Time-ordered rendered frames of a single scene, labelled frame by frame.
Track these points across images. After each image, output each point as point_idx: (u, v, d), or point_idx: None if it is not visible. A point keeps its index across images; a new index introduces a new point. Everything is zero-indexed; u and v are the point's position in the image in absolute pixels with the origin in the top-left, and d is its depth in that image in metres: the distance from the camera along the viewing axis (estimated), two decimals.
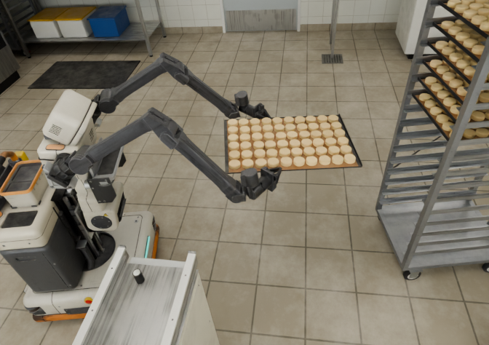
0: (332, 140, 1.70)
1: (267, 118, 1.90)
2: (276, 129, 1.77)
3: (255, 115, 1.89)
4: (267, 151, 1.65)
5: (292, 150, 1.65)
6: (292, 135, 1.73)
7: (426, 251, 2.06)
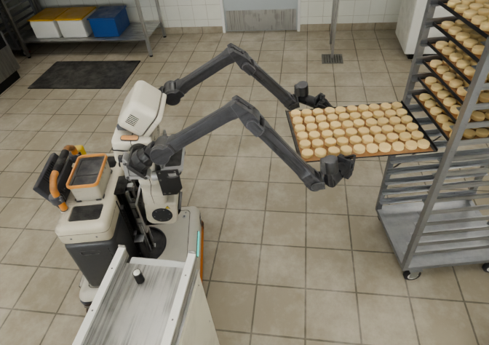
0: (402, 127, 1.68)
1: None
2: (342, 118, 1.76)
3: (316, 105, 1.88)
4: (338, 139, 1.63)
5: (362, 137, 1.63)
6: (359, 123, 1.71)
7: (426, 251, 2.06)
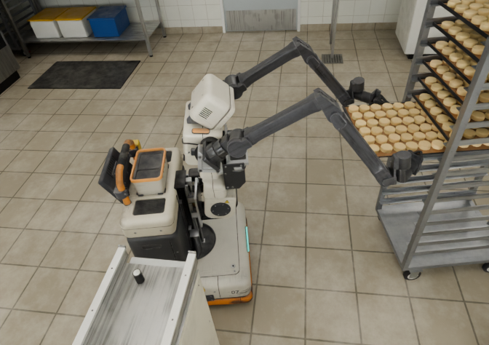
0: None
1: None
2: (402, 114, 1.76)
3: (372, 101, 1.88)
4: (402, 135, 1.64)
5: (426, 134, 1.64)
6: (420, 119, 1.72)
7: (426, 251, 2.06)
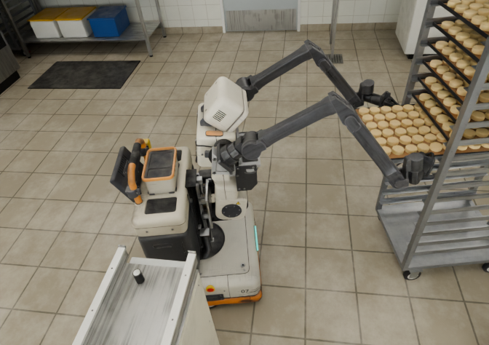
0: None
1: None
2: (412, 116, 1.78)
3: (381, 103, 1.90)
4: (412, 137, 1.65)
5: (437, 135, 1.65)
6: (431, 121, 1.73)
7: (426, 251, 2.06)
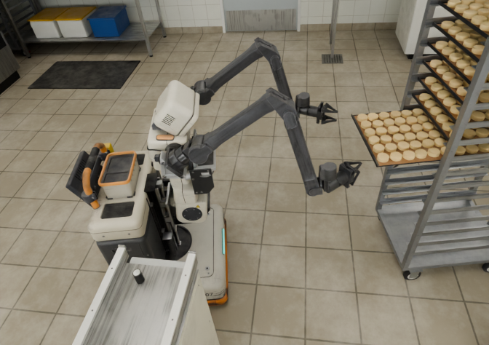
0: None
1: (330, 110, 1.88)
2: (410, 121, 1.80)
3: None
4: (410, 143, 1.67)
5: (435, 141, 1.67)
6: (428, 127, 1.75)
7: (426, 251, 2.06)
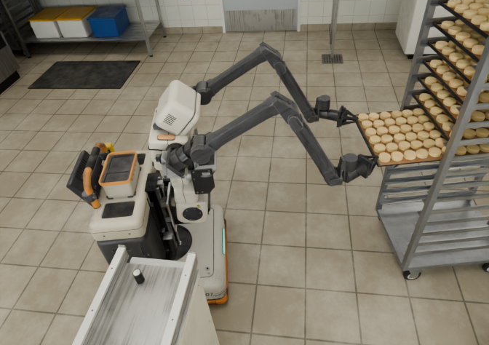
0: None
1: (350, 116, 1.85)
2: (411, 121, 1.80)
3: (342, 114, 1.91)
4: (411, 143, 1.67)
5: (436, 140, 1.67)
6: (429, 127, 1.75)
7: (426, 251, 2.06)
